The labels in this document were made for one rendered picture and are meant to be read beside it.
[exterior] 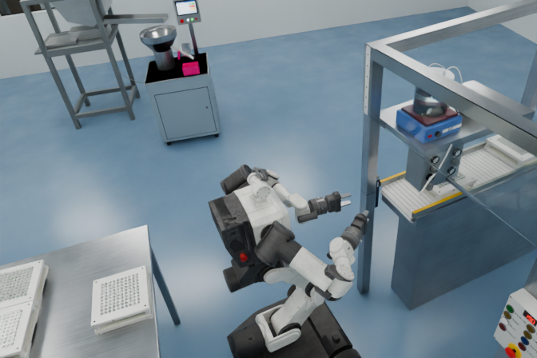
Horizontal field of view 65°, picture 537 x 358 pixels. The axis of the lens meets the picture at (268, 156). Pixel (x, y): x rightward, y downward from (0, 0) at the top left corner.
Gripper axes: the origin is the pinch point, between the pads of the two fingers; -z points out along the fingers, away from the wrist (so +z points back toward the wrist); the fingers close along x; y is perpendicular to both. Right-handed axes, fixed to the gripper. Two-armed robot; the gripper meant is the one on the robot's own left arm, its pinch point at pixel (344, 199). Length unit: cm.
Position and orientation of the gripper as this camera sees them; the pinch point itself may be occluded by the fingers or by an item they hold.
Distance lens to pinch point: 215.5
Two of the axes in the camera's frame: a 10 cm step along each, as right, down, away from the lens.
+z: -9.6, 2.2, -1.4
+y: 2.5, 5.6, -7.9
